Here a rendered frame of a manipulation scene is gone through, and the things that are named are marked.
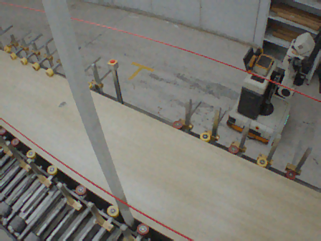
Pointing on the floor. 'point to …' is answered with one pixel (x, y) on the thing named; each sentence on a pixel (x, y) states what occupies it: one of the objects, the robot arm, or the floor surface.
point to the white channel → (84, 97)
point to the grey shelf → (275, 50)
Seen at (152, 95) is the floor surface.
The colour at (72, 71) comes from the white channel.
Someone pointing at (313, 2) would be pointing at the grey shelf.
